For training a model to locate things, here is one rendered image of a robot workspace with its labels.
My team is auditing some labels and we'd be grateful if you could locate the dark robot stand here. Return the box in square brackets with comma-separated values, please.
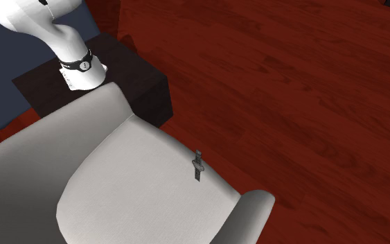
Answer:
[11, 32, 174, 129]

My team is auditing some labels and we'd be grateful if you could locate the light grey armchair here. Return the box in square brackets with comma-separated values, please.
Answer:
[0, 82, 276, 244]

